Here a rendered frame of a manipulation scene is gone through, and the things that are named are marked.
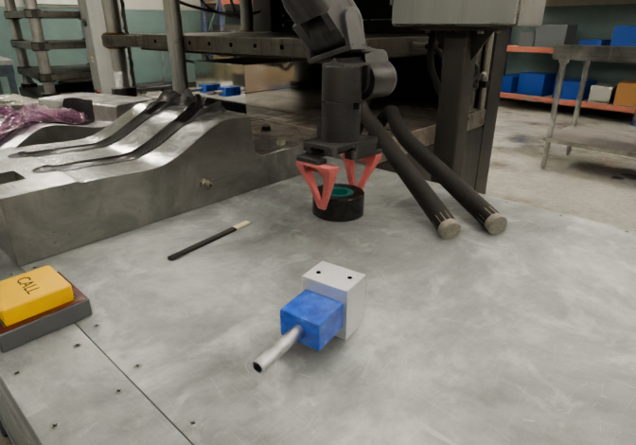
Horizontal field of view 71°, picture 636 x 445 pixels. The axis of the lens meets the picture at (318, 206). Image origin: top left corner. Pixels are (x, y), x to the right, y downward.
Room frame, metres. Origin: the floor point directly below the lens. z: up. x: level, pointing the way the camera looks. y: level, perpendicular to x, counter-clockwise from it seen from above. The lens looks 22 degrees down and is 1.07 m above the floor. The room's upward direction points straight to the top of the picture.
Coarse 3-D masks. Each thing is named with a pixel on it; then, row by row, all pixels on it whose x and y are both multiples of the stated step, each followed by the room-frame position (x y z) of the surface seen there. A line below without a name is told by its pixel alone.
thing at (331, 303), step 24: (312, 288) 0.36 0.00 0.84; (336, 288) 0.35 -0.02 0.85; (360, 288) 0.36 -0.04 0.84; (288, 312) 0.33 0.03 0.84; (312, 312) 0.33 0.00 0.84; (336, 312) 0.33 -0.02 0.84; (360, 312) 0.37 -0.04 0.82; (288, 336) 0.31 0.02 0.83; (312, 336) 0.32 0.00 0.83; (264, 360) 0.28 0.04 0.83
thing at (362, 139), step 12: (324, 108) 0.64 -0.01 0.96; (336, 108) 0.63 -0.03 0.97; (348, 108) 0.63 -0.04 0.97; (360, 108) 0.64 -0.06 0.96; (324, 120) 0.64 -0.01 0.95; (336, 120) 0.63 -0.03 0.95; (348, 120) 0.63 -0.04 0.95; (360, 120) 0.64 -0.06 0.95; (324, 132) 0.64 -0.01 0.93; (336, 132) 0.63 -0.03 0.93; (348, 132) 0.63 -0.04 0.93; (360, 132) 0.65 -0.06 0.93; (312, 144) 0.62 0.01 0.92; (324, 144) 0.62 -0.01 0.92; (336, 144) 0.62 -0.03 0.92; (348, 144) 0.62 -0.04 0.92; (360, 144) 0.64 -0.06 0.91; (336, 156) 0.60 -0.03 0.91
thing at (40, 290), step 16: (32, 272) 0.41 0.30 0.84; (48, 272) 0.41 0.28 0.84; (0, 288) 0.38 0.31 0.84; (16, 288) 0.38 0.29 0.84; (32, 288) 0.38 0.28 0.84; (48, 288) 0.38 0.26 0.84; (64, 288) 0.38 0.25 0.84; (0, 304) 0.35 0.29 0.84; (16, 304) 0.35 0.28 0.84; (32, 304) 0.36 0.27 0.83; (48, 304) 0.37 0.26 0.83; (16, 320) 0.35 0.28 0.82
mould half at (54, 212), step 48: (48, 144) 0.75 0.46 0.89; (192, 144) 0.67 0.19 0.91; (240, 144) 0.74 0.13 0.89; (288, 144) 0.85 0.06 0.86; (0, 192) 0.50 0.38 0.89; (48, 192) 0.52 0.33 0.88; (96, 192) 0.56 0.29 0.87; (144, 192) 0.61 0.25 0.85; (192, 192) 0.66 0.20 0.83; (240, 192) 0.73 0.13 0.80; (0, 240) 0.52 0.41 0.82; (48, 240) 0.51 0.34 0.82; (96, 240) 0.55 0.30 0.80
